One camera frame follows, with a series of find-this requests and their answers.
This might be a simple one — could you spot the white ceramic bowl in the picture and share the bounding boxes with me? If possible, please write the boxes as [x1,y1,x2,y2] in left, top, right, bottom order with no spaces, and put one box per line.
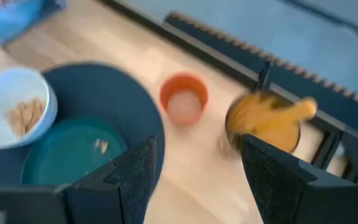
[0,67,58,150]

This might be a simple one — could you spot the teal plate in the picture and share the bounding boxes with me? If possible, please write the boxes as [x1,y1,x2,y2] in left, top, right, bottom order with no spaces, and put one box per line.
[20,118,129,186]

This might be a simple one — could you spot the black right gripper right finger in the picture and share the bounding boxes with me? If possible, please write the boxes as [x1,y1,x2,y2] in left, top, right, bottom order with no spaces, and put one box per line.
[241,133,338,224]

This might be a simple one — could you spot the amber ribbed glass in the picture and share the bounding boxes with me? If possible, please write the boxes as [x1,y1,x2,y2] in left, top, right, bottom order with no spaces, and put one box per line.
[224,90,319,155]

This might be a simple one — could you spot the cereal pieces in bowl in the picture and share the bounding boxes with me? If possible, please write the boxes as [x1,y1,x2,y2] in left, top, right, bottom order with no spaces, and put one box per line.
[5,98,47,138]

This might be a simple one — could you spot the black aluminium table frame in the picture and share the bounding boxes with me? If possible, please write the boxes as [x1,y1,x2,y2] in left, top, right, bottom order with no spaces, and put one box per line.
[98,0,358,184]

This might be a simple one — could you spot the blue cinnamon squares cereal box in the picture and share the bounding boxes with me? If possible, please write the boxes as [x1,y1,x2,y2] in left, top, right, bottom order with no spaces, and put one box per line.
[0,0,68,44]

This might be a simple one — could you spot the orange cup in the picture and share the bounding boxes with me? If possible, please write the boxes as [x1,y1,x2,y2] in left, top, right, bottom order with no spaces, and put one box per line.
[159,73,210,127]

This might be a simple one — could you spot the black hazard-striped edge plate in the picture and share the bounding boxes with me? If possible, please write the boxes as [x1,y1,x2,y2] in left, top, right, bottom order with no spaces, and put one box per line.
[163,11,358,134]

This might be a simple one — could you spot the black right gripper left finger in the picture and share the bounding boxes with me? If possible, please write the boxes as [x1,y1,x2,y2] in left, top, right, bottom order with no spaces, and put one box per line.
[62,135,158,224]

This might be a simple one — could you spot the dark round placemat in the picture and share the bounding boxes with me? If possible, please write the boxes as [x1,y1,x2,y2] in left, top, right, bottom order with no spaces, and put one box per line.
[0,62,166,194]

